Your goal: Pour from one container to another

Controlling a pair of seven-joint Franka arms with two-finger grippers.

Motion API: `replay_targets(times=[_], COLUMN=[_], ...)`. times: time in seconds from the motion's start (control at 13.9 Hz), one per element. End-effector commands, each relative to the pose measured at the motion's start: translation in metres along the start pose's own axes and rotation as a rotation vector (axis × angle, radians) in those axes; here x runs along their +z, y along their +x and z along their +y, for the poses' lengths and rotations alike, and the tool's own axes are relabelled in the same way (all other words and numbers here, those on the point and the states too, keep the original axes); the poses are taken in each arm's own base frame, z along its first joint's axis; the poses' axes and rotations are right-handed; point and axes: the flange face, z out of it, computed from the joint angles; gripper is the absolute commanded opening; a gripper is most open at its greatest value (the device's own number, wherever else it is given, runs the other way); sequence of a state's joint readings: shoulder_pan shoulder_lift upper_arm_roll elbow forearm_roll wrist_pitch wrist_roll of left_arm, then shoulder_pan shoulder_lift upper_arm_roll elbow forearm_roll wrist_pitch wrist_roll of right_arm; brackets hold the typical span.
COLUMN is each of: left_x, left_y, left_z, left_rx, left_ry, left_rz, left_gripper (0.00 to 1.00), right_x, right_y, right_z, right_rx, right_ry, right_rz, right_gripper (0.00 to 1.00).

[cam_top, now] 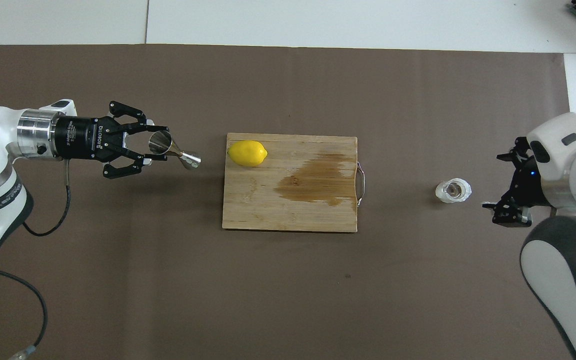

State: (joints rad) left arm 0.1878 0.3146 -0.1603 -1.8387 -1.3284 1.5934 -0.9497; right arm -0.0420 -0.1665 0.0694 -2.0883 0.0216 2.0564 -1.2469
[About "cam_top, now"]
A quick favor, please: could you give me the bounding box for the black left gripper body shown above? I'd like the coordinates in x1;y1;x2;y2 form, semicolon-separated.
53;116;115;162

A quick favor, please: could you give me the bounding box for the yellow lemon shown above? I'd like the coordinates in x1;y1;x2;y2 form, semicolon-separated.
227;140;269;168

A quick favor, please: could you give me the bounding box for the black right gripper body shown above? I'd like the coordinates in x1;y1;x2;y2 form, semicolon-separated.
510;150;551;208

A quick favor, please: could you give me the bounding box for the brown paper table mat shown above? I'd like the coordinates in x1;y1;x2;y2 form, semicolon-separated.
0;44;576;360

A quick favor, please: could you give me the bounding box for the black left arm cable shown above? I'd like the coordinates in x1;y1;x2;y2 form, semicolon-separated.
0;159;73;360

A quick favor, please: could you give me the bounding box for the wooden cutting board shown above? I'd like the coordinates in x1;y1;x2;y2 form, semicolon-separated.
222;132;366;234

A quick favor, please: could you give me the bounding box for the steel double jigger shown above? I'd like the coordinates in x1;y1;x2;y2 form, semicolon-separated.
148;131;202;171

